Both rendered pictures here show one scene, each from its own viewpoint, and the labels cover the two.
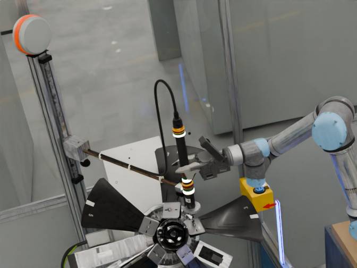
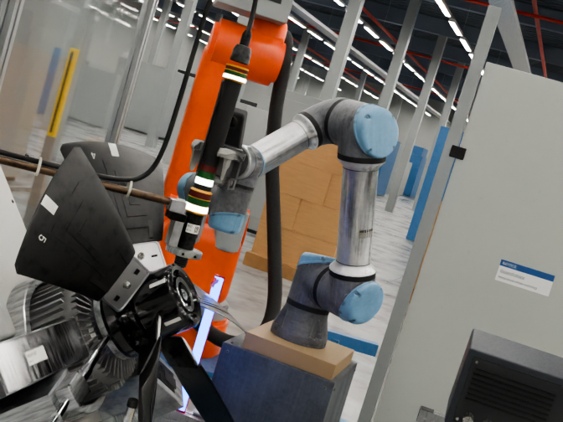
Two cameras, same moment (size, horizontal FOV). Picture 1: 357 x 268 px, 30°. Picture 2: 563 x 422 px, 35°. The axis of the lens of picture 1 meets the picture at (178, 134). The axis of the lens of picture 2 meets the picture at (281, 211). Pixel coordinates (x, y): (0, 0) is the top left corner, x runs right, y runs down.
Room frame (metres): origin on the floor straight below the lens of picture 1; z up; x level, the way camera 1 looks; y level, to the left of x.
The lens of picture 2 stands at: (1.28, 1.50, 1.56)
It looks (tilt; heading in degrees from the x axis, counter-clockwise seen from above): 5 degrees down; 291
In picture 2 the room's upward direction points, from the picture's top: 17 degrees clockwise
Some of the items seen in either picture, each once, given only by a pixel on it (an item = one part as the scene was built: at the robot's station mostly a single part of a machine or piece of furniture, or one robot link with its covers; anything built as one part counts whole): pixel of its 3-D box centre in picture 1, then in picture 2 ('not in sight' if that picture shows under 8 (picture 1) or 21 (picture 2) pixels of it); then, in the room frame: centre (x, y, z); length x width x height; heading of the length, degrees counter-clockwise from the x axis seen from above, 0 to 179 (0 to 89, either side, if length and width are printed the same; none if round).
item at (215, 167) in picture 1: (213, 162); (224, 163); (2.05, -0.11, 1.45); 0.12 x 0.08 x 0.09; 101
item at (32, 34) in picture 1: (32, 34); not in sight; (2.53, 0.51, 1.88); 0.17 x 0.15 x 0.16; 101
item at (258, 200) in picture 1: (256, 193); not in sight; (2.39, -0.30, 1.02); 0.16 x 0.10 x 0.11; 11
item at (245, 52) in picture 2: (184, 165); (213, 150); (2.03, 0.00, 1.48); 0.04 x 0.04 x 0.46
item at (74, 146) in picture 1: (76, 148); not in sight; (2.47, 0.45, 1.36); 0.10 x 0.07 x 0.08; 46
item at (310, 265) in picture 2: not in sight; (318, 278); (1.98, -0.70, 1.21); 0.13 x 0.12 x 0.14; 150
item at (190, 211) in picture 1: (187, 198); (185, 228); (2.04, 0.00, 1.32); 0.09 x 0.07 x 0.10; 46
